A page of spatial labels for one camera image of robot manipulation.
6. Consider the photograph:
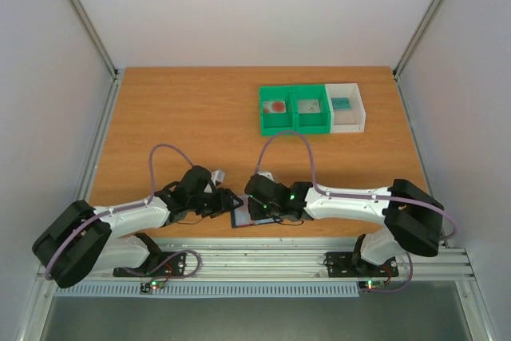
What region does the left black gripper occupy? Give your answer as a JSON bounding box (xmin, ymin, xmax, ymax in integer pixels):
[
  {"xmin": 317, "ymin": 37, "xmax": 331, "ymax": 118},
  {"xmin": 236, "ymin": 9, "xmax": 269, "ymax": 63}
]
[{"xmin": 189, "ymin": 188, "xmax": 244, "ymax": 218}]

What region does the grey slotted cable duct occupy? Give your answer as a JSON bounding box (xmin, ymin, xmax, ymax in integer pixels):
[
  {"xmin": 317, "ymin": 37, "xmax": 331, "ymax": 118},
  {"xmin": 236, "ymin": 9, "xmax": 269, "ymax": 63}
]
[{"xmin": 55, "ymin": 281, "xmax": 359, "ymax": 299}]

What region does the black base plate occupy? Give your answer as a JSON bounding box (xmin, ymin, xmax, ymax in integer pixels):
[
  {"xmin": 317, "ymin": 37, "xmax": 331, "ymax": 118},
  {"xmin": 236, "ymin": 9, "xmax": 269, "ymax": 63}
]
[
  {"xmin": 323, "ymin": 252, "xmax": 399, "ymax": 278},
  {"xmin": 113, "ymin": 252, "xmax": 186, "ymax": 278}
]

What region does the teal card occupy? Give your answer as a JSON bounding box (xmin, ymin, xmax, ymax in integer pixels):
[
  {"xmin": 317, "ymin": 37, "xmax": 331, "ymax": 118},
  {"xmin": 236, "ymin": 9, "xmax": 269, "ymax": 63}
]
[{"xmin": 331, "ymin": 97, "xmax": 351, "ymax": 111}]

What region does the aluminium frame post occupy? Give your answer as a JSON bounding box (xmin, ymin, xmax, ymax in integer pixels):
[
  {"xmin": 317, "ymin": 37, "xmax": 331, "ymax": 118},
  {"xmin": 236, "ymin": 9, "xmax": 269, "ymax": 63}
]
[
  {"xmin": 393, "ymin": 0, "xmax": 445, "ymax": 82},
  {"xmin": 68, "ymin": 0, "xmax": 118, "ymax": 80}
]

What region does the left green bin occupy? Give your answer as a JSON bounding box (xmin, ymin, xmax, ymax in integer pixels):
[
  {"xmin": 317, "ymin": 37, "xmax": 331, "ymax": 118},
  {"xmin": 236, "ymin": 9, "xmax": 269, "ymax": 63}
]
[{"xmin": 259, "ymin": 85, "xmax": 295, "ymax": 137}]

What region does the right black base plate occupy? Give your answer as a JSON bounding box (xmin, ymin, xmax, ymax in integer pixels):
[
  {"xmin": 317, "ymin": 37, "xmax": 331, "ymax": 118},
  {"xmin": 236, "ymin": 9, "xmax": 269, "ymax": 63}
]
[{"xmin": 323, "ymin": 252, "xmax": 399, "ymax": 278}]

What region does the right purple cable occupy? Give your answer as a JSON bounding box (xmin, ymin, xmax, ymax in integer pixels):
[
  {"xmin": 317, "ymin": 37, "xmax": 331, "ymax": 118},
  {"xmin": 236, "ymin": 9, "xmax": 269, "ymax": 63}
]
[{"xmin": 255, "ymin": 131, "xmax": 458, "ymax": 240}]

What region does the dark blue card holder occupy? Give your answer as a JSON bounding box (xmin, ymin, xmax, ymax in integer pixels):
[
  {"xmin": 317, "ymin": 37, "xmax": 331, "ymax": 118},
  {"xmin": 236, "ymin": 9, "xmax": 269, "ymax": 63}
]
[{"xmin": 230, "ymin": 205, "xmax": 275, "ymax": 228}]

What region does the right circuit board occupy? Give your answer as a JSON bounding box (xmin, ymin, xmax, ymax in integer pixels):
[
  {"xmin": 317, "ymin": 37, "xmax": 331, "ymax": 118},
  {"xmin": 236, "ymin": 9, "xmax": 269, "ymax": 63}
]
[{"xmin": 358, "ymin": 280, "xmax": 389, "ymax": 292}]

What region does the aluminium front rail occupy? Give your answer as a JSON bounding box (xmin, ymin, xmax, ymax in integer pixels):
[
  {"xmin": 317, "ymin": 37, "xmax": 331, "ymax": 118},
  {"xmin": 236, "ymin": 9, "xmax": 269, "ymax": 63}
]
[{"xmin": 35, "ymin": 236, "xmax": 476, "ymax": 283}]

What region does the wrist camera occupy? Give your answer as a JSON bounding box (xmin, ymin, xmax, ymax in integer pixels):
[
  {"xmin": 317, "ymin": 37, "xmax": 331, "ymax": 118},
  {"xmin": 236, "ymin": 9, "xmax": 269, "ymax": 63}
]
[
  {"xmin": 257, "ymin": 171, "xmax": 275, "ymax": 184},
  {"xmin": 204, "ymin": 169, "xmax": 225, "ymax": 193}
]

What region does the white bin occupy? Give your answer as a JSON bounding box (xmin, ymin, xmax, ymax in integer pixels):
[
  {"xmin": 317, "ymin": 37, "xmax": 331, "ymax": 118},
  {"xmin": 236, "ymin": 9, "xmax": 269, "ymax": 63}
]
[{"xmin": 325, "ymin": 83, "xmax": 366, "ymax": 133}]

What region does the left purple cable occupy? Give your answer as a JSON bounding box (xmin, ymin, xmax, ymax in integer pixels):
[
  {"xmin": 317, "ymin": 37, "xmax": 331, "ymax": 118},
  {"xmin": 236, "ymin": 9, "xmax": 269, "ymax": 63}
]
[{"xmin": 43, "ymin": 143, "xmax": 196, "ymax": 281}]

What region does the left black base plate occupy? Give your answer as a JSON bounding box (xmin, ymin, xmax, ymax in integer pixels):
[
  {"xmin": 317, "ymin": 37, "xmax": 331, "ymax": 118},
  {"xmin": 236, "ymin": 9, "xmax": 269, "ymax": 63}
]
[{"xmin": 113, "ymin": 252, "xmax": 186, "ymax": 278}]

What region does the right aluminium frame post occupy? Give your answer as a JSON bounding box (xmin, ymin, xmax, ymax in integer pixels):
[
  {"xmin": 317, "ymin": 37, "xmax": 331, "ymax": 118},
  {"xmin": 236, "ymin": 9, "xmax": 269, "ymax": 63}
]
[{"xmin": 393, "ymin": 0, "xmax": 445, "ymax": 82}]

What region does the red patterned card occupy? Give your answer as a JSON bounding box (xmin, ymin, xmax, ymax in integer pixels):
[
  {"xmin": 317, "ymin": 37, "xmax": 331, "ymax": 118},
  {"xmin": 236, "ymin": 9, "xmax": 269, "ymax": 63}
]
[{"xmin": 263, "ymin": 101, "xmax": 287, "ymax": 114}]

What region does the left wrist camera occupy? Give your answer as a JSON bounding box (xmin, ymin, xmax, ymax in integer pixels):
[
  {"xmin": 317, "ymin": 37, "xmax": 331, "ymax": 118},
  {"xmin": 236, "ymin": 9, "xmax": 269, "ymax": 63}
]
[{"xmin": 204, "ymin": 169, "xmax": 225, "ymax": 193}]

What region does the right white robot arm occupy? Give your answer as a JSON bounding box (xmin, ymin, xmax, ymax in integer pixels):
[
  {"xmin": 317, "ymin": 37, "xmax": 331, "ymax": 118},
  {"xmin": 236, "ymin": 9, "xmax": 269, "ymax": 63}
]
[{"xmin": 244, "ymin": 173, "xmax": 443, "ymax": 276}]

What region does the green bin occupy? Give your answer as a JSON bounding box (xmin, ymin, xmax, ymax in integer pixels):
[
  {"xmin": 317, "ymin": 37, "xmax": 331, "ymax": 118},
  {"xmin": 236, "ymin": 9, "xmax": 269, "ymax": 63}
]
[
  {"xmin": 259, "ymin": 85, "xmax": 295, "ymax": 137},
  {"xmin": 291, "ymin": 84, "xmax": 331, "ymax": 135}
]

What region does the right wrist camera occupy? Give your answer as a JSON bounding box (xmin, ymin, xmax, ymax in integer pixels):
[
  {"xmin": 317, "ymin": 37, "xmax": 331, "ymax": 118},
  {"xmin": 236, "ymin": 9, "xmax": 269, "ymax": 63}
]
[{"xmin": 257, "ymin": 171, "xmax": 275, "ymax": 184}]

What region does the middle green bin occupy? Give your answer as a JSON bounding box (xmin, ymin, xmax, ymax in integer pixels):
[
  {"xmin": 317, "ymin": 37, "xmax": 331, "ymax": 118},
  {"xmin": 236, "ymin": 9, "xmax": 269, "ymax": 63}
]
[{"xmin": 291, "ymin": 84, "xmax": 331, "ymax": 135}]

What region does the left aluminium frame post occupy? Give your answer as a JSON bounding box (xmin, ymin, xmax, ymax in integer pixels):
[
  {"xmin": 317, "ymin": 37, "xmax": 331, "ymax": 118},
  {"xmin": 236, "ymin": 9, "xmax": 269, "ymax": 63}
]
[{"xmin": 68, "ymin": 0, "xmax": 118, "ymax": 80}]

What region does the left circuit board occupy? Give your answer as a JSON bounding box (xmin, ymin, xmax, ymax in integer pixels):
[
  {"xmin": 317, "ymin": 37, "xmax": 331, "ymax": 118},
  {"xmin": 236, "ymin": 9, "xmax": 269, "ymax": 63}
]
[{"xmin": 139, "ymin": 280, "xmax": 166, "ymax": 294}]

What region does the circuit board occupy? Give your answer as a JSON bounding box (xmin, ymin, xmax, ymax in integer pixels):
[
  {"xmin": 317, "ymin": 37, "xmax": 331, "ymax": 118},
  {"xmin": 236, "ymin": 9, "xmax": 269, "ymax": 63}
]
[
  {"xmin": 358, "ymin": 280, "xmax": 389, "ymax": 292},
  {"xmin": 139, "ymin": 280, "xmax": 166, "ymax": 294}
]

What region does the purple cable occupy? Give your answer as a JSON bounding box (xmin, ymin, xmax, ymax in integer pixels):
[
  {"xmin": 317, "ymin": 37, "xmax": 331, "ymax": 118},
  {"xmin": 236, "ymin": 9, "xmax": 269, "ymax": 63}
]
[
  {"xmin": 255, "ymin": 131, "xmax": 458, "ymax": 240},
  {"xmin": 43, "ymin": 143, "xmax": 196, "ymax": 281}
]

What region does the grey card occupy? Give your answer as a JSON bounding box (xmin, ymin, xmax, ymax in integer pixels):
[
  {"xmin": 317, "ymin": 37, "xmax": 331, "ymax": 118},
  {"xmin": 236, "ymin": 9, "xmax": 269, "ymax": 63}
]
[{"xmin": 298, "ymin": 99, "xmax": 321, "ymax": 114}]

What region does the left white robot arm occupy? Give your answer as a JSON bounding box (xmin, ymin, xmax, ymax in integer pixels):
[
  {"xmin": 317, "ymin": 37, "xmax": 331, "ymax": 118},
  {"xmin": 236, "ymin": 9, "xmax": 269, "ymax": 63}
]
[{"xmin": 32, "ymin": 165, "xmax": 244, "ymax": 288}]

